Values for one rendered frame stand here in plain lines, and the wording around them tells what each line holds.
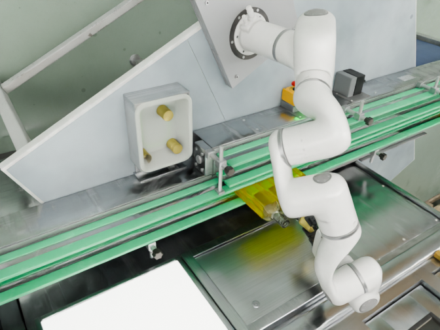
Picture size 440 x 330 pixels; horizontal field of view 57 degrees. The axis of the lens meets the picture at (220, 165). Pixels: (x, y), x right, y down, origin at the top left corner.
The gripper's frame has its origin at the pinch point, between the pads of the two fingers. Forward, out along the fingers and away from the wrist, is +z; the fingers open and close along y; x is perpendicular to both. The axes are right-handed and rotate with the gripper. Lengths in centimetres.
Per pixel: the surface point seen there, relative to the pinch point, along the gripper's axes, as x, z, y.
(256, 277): 17.7, -3.6, -12.7
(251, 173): 10.5, 21.7, 6.1
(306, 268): 2.0, -4.8, -12.7
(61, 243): 69, 10, 4
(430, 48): -122, 93, 12
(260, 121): 1.2, 37.9, 15.1
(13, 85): 82, 81, 19
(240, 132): 10.7, 32.6, 15.2
